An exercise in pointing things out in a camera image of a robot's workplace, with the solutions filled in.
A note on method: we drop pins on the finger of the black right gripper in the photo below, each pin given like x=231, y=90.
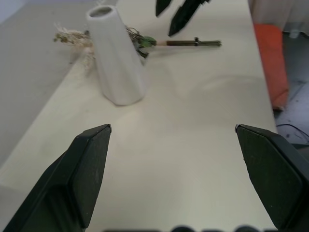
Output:
x=184, y=15
x=162, y=6

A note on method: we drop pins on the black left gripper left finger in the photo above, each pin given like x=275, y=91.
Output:
x=72, y=178

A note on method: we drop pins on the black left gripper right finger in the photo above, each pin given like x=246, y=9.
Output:
x=275, y=174

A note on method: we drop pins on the dried flower bouquet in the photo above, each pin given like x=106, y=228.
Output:
x=144, y=42

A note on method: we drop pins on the white ceramic vase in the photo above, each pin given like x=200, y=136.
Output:
x=117, y=58

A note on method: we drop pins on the orange cushioned object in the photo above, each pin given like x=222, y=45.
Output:
x=272, y=62

